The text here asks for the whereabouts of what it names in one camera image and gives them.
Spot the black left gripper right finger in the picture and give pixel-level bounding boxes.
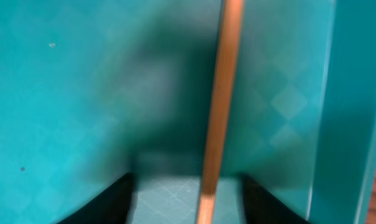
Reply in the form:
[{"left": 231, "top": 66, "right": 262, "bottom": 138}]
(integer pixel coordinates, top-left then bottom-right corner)
[{"left": 241, "top": 175, "right": 309, "bottom": 224}]

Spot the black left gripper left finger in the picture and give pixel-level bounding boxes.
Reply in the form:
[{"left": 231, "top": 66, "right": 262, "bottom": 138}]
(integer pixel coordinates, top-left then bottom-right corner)
[{"left": 58, "top": 172, "right": 135, "bottom": 224}]

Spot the wooden chopstick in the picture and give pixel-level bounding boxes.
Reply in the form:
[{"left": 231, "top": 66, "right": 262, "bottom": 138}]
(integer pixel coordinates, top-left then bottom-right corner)
[{"left": 196, "top": 0, "right": 244, "bottom": 224}]

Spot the teal serving tray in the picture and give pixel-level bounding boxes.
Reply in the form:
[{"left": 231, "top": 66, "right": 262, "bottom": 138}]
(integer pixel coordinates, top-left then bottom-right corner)
[{"left": 0, "top": 0, "right": 376, "bottom": 223}]

